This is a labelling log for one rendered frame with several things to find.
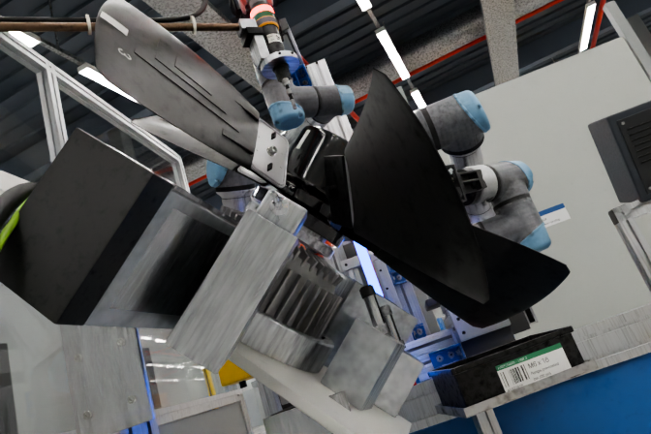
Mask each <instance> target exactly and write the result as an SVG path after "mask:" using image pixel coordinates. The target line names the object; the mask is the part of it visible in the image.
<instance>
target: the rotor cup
mask: <svg viewBox="0 0 651 434"><path fill-rule="evenodd" d="M307 130H310V132H309V134H308V135H307V137H306V139H305V140H304V142H303V144H302V145H301V147H300V148H299V149H298V148H296V147H297V145H298V144H299V142H300V140H301V139H302V137H303V136H304V134H305V132H306V131H307ZM347 144H348V141H347V140H345V139H343V138H341V137H339V136H338V135H336V134H334V133H332V132H331V131H328V130H326V129H324V128H321V127H317V126H305V127H304V128H303V129H302V131H301V132H300V134H299V135H298V137H297V139H296V140H295V142H294V144H293V146H292V147H291V149H290V151H289V154H288V164H287V173H286V184H285V186H284V187H283V191H282V192H280V191H279V190H276V192H278V193H279V194H281V195H283V196H284V197H286V198H288V199H289V200H291V201H293V202H295V203H297V204H298V205H300V206H302V207H304V208H305V209H306V210H308V213H307V215H308V216H307V218H306V220H305V222H304V223H303V225H302V226H303V227H305V228H306V229H308V230H310V231H311V232H313V233H315V234H316V235H318V236H319V237H321V238H322V239H323V240H324V241H325V244H327V245H329V246H331V247H334V248H339V246H340V245H341V243H342V241H343V240H344V236H343V234H342V233H341V232H340V231H338V230H336V229H335V228H334V227H333V226H332V225H331V214H330V205H329V198H328V197H327V196H326V186H327V182H326V166H325V158H324V156H332V155H344V156H345V153H344V152H345V148H346V146H347ZM268 190H270V189H268V188H266V187H264V186H257V187H256V189H255V191H254V192H253V194H252V195H251V196H252V199H253V200H255V201H256V202H258V203H259V204H261V202H262V200H263V199H264V196H265V195H266V193H267V192H268Z"/></svg>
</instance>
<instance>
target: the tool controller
mask: <svg viewBox="0 0 651 434"><path fill-rule="evenodd" d="M588 129H589V131H590V134H591V136H592V138H593V141H594V143H595V144H596V147H597V149H598V152H599V154H600V156H601V159H602V161H603V164H604V167H605V170H606V172H607V175H608V177H609V179H610V182H611V184H612V186H613V189H614V191H615V194H616V196H617V198H618V200H619V201H620V202H634V201H637V200H639V201H640V202H648V201H651V100H650V101H648V102H645V103H642V104H640V105H637V106H634V107H632V108H628V109H625V110H622V111H620V112H617V113H615V114H612V115H610V116H608V117H605V118H603V119H600V120H597V121H595V122H592V123H590V124H589V125H588Z"/></svg>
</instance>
